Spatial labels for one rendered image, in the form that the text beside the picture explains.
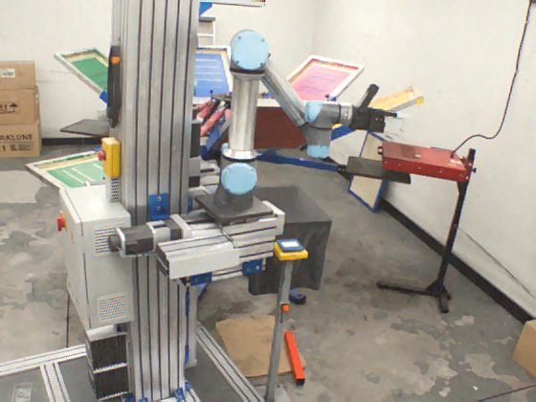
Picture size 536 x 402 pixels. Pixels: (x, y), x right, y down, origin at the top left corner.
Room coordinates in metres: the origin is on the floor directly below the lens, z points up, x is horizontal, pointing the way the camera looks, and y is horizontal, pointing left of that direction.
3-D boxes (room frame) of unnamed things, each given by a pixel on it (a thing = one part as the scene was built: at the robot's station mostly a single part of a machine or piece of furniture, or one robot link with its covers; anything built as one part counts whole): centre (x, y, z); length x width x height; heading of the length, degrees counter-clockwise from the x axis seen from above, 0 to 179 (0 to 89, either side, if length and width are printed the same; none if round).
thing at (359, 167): (3.50, -0.32, 0.91); 1.34 x 0.40 x 0.08; 81
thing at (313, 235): (2.35, -0.13, 0.74); 0.45 x 0.03 x 0.43; 111
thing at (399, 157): (3.38, -1.06, 1.06); 0.61 x 0.46 x 0.12; 81
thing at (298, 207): (2.57, -0.05, 0.95); 0.48 x 0.44 x 0.01; 21
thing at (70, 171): (2.91, 0.92, 1.05); 1.08 x 0.61 x 0.23; 141
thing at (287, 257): (2.06, -0.12, 0.48); 0.22 x 0.22 x 0.96; 21
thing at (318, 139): (1.70, -0.15, 1.56); 0.11 x 0.08 x 0.11; 8
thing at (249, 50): (1.64, 0.11, 1.63); 0.15 x 0.12 x 0.55; 8
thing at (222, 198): (1.77, 0.13, 1.31); 0.15 x 0.15 x 0.10
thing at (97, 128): (3.72, 1.00, 0.91); 1.34 x 0.40 x 0.08; 81
